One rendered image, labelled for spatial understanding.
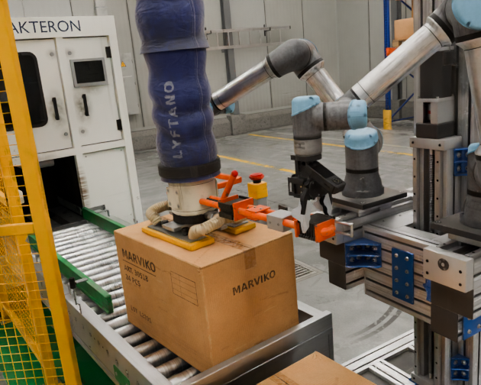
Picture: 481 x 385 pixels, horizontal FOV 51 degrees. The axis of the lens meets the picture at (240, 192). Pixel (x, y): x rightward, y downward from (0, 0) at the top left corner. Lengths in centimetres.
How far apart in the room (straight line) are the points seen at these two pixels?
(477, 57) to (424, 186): 58
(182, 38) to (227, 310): 89
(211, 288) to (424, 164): 80
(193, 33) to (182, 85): 17
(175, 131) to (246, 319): 67
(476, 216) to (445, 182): 23
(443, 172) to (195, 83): 85
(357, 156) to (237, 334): 74
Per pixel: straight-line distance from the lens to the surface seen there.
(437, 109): 168
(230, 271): 162
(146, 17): 170
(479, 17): 129
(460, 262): 143
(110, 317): 229
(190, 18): 169
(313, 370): 176
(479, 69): 133
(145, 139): 1069
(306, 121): 131
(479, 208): 152
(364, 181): 182
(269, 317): 180
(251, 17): 1212
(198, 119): 170
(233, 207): 159
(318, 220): 138
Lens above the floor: 153
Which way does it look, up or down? 14 degrees down
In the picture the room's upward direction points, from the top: 5 degrees counter-clockwise
